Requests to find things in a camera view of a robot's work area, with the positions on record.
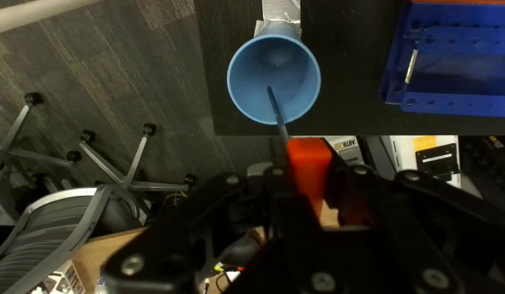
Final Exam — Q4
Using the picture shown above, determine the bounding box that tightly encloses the wooden board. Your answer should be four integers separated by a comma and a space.
70, 229, 143, 294

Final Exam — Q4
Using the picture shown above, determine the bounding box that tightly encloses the grey office chair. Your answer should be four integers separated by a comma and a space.
0, 90, 199, 294

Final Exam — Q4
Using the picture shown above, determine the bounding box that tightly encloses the blue orange tool holder rack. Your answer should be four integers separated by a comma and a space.
380, 0, 505, 118

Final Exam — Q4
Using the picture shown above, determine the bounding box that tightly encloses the steel bit in rack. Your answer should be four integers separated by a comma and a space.
403, 49, 418, 85

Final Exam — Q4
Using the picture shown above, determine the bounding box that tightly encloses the orange handled screwdriver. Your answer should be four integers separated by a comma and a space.
266, 87, 331, 216

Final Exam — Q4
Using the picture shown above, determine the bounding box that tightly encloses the blue plastic cup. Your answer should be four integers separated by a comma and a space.
225, 34, 321, 126

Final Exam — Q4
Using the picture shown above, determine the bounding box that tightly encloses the white label box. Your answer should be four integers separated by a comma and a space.
324, 136, 460, 188

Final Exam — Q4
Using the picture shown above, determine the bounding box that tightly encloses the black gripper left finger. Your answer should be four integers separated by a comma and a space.
102, 168, 292, 294

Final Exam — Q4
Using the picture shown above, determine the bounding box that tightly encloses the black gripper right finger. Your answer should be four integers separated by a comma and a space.
313, 158, 505, 294

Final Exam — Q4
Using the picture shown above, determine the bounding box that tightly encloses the grey metal rod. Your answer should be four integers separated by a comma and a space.
0, 0, 99, 34

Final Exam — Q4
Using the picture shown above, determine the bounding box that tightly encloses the silver tape patch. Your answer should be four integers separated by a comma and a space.
253, 0, 302, 36

